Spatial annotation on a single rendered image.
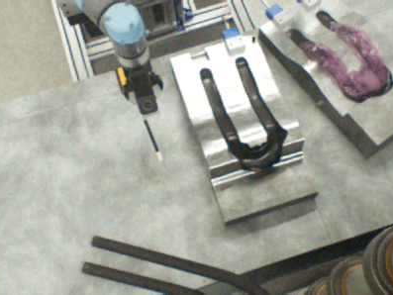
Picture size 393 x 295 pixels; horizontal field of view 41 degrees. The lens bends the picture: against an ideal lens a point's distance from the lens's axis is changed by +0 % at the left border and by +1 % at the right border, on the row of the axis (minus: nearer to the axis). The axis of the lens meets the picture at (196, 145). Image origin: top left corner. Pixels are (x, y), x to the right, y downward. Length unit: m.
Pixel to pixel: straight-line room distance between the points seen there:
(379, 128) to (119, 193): 0.73
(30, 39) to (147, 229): 1.58
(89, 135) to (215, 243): 0.49
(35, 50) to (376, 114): 1.79
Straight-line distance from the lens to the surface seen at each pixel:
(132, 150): 1.52
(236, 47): 1.51
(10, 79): 2.71
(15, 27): 2.86
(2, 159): 1.61
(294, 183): 1.41
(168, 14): 2.16
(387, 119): 1.48
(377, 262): 0.69
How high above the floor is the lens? 2.19
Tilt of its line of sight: 68 degrees down
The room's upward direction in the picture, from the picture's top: 7 degrees counter-clockwise
